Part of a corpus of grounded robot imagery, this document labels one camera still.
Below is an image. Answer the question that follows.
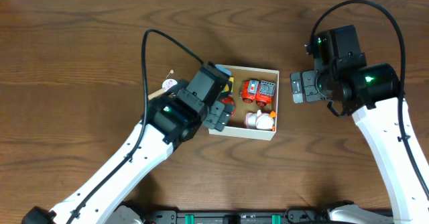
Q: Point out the red polyhedral die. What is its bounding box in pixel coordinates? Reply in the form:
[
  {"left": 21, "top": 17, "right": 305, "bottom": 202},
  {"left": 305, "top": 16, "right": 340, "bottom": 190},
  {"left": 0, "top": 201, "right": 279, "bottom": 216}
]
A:
[{"left": 220, "top": 96, "right": 235, "bottom": 117}]

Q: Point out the colourful puzzle cube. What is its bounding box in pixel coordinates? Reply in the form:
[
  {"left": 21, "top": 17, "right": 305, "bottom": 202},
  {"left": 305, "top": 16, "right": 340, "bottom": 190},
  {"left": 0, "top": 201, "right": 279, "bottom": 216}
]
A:
[{"left": 223, "top": 76, "right": 234, "bottom": 97}]

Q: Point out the white duck toy pink hat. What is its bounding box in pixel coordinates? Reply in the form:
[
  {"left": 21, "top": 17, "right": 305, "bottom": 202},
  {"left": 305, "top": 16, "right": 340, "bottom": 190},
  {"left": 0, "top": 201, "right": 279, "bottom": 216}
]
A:
[{"left": 244, "top": 110, "right": 277, "bottom": 131}]

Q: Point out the red toy truck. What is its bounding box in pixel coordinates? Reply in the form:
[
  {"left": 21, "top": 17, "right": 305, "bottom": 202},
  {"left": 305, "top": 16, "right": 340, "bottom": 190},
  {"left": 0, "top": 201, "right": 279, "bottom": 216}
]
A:
[{"left": 240, "top": 80, "right": 276, "bottom": 107}]

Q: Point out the small white rattle drum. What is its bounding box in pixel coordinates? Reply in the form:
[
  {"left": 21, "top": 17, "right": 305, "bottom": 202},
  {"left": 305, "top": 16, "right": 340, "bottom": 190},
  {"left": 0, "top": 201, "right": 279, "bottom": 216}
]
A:
[{"left": 148, "top": 70, "right": 178, "bottom": 100}]

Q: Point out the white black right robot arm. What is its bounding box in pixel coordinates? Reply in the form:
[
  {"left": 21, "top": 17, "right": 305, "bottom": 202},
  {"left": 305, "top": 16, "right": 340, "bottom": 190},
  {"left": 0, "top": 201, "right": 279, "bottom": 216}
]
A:
[{"left": 291, "top": 25, "right": 428, "bottom": 223}]

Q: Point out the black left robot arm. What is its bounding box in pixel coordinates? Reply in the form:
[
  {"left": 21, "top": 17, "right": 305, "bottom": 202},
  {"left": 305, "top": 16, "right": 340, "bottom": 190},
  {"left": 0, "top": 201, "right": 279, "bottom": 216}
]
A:
[{"left": 22, "top": 63, "right": 234, "bottom": 223}]

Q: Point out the white cardboard box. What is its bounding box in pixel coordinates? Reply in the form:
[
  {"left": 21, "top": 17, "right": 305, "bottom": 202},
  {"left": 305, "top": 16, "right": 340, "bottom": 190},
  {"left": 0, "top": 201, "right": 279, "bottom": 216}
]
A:
[{"left": 208, "top": 64, "right": 280, "bottom": 141}]

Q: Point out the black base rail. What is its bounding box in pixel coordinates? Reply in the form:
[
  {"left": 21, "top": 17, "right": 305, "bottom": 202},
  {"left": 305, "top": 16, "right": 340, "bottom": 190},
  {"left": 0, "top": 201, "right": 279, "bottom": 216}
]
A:
[{"left": 143, "top": 209, "right": 402, "bottom": 224}]

